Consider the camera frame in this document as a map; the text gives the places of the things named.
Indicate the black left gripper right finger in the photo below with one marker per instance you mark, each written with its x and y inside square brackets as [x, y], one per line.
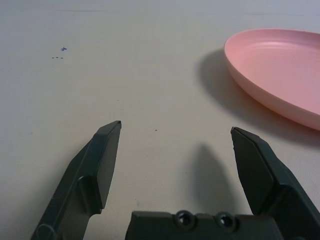
[275, 180]

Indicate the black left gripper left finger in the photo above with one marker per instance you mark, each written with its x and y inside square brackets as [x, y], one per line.
[82, 180]

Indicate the pink plate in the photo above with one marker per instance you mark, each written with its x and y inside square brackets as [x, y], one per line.
[275, 65]

